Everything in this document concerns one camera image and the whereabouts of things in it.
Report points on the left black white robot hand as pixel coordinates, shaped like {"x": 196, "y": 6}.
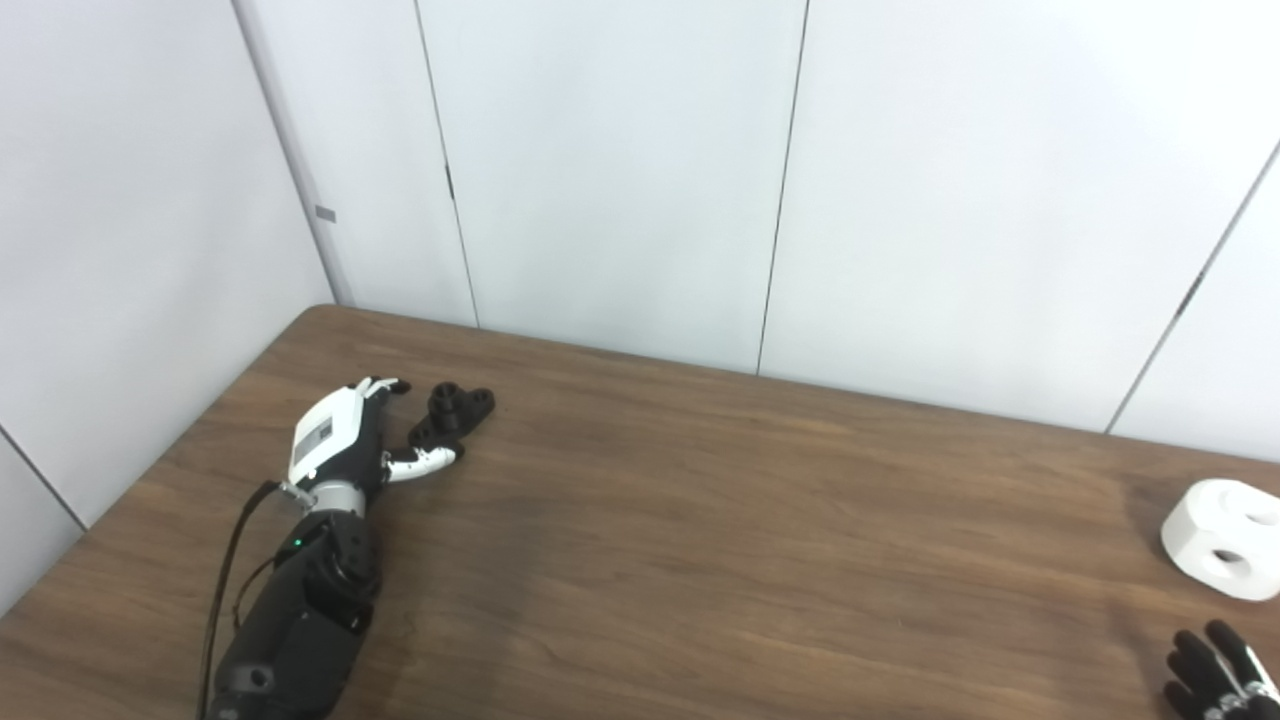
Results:
{"x": 330, "y": 430}

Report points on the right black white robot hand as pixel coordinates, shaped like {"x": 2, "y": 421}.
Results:
{"x": 1215, "y": 680}

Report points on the black flanged holder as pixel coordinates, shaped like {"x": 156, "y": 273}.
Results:
{"x": 447, "y": 410}

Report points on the round white piece with holes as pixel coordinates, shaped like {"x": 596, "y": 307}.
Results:
{"x": 1205, "y": 530}

